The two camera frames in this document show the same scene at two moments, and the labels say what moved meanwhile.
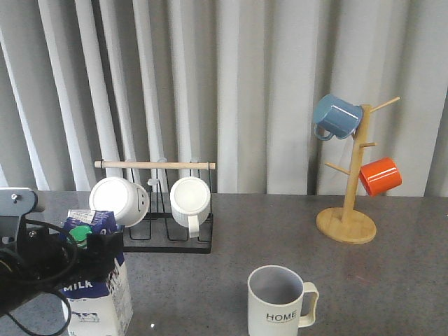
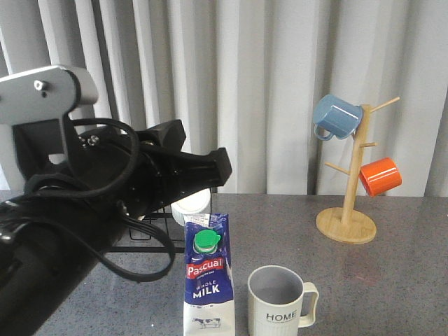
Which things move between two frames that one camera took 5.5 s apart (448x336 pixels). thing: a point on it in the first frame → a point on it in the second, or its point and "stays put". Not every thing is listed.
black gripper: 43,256 → 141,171
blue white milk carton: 105,308 → 208,281
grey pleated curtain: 230,82 stays put
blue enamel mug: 333,115 stays put
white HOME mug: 274,301 stays put
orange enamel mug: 379,176 stays put
